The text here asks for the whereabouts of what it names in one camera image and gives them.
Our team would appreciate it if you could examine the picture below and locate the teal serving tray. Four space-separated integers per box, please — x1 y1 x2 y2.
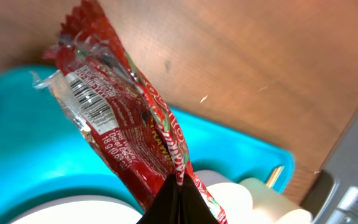
0 65 295 223

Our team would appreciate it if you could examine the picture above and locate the wooden chopstick outer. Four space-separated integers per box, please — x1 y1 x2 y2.
265 166 285 189

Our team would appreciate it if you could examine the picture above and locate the grey dish rack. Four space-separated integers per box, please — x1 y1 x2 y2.
301 109 358 224

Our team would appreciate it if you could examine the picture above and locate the large white plate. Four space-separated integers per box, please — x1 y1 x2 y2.
11 195 142 224

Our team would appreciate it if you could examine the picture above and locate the pink bowl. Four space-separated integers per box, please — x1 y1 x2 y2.
195 170 252 224

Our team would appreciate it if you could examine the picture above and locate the white paper cup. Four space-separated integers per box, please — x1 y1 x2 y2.
240 178 313 224

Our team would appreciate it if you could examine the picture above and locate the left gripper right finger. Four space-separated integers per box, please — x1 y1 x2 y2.
179 174 219 224

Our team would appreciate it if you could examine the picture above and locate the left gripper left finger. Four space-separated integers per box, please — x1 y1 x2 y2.
137 174 179 224

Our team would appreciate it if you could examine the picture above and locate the red snack wrapper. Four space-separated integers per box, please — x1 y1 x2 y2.
31 0 229 224

